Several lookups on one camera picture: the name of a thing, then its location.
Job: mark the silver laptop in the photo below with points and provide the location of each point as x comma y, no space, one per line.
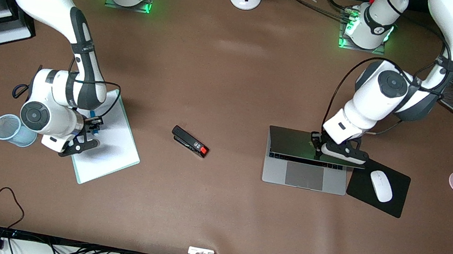
305,176

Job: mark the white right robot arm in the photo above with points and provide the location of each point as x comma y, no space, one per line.
46,3

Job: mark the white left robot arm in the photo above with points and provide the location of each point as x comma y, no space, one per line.
376,100

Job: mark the white clipboard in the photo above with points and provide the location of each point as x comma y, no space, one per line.
113,150

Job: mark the blue mesh pen cup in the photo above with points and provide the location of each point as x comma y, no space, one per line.
14,132

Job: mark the white computer mouse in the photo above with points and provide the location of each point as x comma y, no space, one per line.
381,187

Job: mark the black scissors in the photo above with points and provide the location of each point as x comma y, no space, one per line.
19,92

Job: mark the black mouse pad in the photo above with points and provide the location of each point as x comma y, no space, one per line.
397,195

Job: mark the black red stapler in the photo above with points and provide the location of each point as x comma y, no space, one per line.
188,140

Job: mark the clear left arm base plate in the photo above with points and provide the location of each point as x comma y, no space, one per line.
359,49

